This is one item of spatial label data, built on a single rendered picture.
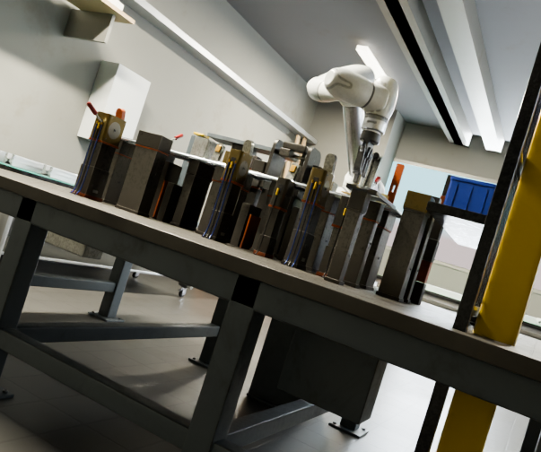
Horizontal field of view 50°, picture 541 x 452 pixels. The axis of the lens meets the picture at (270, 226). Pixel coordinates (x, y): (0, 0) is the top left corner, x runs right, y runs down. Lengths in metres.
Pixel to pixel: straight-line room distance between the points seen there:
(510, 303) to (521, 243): 0.15
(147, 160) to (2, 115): 2.50
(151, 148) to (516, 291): 1.48
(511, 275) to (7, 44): 3.95
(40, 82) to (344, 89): 3.22
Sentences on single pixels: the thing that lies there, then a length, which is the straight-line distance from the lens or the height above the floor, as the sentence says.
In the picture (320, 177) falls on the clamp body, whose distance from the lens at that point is 1.96.
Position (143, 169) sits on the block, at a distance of 2.37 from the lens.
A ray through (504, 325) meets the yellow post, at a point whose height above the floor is 0.74.
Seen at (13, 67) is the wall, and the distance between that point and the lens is 4.77.
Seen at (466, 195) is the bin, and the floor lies 1.10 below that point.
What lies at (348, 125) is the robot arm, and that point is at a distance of 2.84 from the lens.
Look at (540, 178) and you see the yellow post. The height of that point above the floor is 1.11.
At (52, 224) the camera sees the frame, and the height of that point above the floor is 0.60.
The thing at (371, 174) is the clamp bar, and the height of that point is 1.13.
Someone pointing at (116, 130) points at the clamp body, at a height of 1.01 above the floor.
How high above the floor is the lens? 0.77
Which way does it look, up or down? 1 degrees up
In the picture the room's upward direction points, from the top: 18 degrees clockwise
